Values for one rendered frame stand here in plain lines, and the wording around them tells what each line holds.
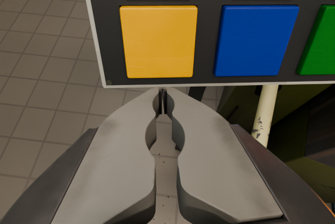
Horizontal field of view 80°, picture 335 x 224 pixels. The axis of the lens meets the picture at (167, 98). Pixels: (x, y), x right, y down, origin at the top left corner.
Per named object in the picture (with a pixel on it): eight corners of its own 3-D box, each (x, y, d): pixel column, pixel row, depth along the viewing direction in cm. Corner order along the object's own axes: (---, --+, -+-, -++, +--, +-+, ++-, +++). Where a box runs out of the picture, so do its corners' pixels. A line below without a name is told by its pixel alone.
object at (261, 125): (251, 211, 51) (259, 212, 46) (230, 201, 52) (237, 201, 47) (277, 77, 70) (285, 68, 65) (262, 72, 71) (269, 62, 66)
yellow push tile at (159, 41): (192, 78, 23) (198, 6, 19) (127, 79, 23) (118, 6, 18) (190, 71, 25) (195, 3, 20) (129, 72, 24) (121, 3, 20)
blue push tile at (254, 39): (278, 76, 24) (301, 7, 20) (215, 77, 23) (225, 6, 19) (271, 69, 25) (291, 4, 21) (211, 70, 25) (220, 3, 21)
